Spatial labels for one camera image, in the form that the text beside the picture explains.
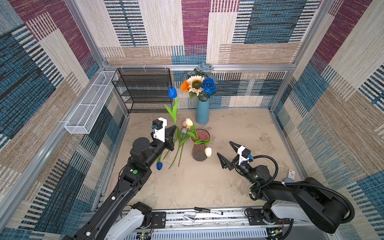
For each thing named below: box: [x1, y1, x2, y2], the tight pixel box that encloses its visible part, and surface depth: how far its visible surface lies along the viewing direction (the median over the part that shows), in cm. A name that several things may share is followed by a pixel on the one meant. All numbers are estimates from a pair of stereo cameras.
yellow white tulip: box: [185, 118, 199, 141], surface depth 76 cm
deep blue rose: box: [201, 78, 216, 95], surface depth 70 cm
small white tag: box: [288, 169, 296, 180], surface depth 88 cm
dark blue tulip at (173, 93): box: [164, 86, 180, 133], surface depth 63 cm
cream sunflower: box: [187, 75, 205, 96], surface depth 77 cm
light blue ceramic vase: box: [196, 98, 210, 125], surface depth 108 cm
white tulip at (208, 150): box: [194, 140, 212, 157], surface depth 72 cm
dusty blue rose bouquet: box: [185, 63, 217, 83], surface depth 89 cm
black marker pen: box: [194, 207, 224, 215], surface depth 77 cm
